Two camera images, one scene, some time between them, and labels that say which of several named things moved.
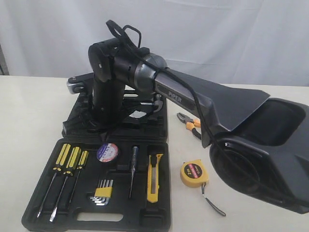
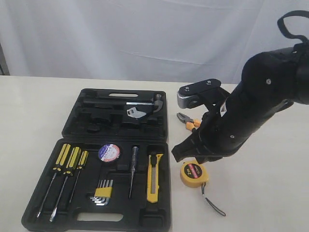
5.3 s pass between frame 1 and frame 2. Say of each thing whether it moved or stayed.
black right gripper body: moved
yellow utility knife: stayed
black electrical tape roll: stayed
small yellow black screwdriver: stayed
